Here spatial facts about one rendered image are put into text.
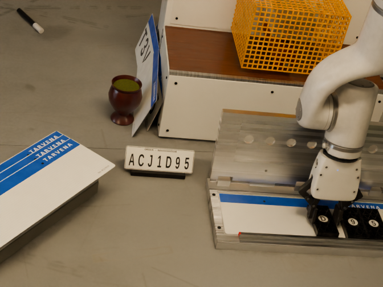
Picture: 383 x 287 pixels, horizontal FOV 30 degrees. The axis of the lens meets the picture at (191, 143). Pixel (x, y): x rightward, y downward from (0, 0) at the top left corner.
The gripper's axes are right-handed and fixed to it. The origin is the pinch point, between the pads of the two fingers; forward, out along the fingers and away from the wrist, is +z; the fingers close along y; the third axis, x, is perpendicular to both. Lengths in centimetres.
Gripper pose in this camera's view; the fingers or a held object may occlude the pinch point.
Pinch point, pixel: (324, 214)
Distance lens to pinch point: 161.5
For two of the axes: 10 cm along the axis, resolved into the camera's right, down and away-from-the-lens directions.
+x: -1.1, -4.4, 8.9
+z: -1.4, 8.9, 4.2
